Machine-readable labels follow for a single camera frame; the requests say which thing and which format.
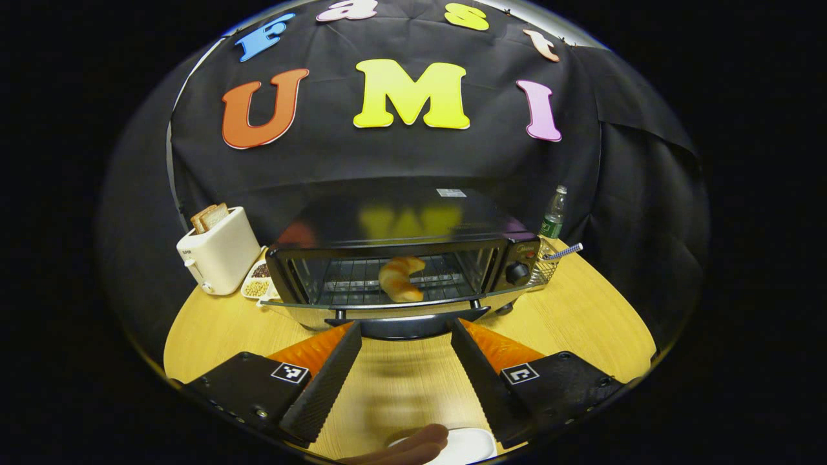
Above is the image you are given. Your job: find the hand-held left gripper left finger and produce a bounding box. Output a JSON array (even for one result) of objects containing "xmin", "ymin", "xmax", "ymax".
[{"xmin": 184, "ymin": 321, "xmax": 362, "ymax": 448}]

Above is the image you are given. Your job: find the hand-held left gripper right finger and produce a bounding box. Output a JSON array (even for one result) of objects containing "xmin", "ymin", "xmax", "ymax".
[{"xmin": 450, "ymin": 318, "xmax": 626, "ymax": 450}]

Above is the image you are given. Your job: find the golden croissant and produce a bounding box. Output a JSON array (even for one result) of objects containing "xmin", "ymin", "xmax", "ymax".
[{"xmin": 379, "ymin": 256, "xmax": 427, "ymax": 304}]

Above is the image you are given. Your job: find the black electric oven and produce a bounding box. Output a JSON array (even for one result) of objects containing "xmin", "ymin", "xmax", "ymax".
[{"xmin": 262, "ymin": 187, "xmax": 542, "ymax": 341}]

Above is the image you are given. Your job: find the white plate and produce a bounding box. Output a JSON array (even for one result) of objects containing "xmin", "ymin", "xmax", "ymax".
[{"xmin": 388, "ymin": 428, "xmax": 498, "ymax": 465}]

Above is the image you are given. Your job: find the white divided snack dish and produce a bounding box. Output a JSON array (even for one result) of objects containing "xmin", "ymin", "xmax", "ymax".
[{"xmin": 240, "ymin": 258, "xmax": 280, "ymax": 301}]

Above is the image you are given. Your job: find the blue white striped straw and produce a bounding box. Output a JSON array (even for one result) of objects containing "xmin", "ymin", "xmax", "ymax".
[{"xmin": 541, "ymin": 243, "xmax": 583, "ymax": 262}]

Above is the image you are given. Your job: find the white toaster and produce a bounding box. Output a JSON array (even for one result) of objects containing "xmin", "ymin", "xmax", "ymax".
[{"xmin": 176, "ymin": 207, "xmax": 262, "ymax": 296}]

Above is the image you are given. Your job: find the clear water bottle green label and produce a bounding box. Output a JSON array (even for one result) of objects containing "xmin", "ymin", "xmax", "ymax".
[{"xmin": 539, "ymin": 185, "xmax": 568, "ymax": 240}]

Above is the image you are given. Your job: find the black backdrop cloth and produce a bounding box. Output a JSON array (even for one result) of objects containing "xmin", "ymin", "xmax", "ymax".
[{"xmin": 97, "ymin": 0, "xmax": 711, "ymax": 362}]

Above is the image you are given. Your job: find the metal wire basket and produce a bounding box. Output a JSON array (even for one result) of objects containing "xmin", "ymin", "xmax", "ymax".
[{"xmin": 527, "ymin": 238, "xmax": 561, "ymax": 287}]

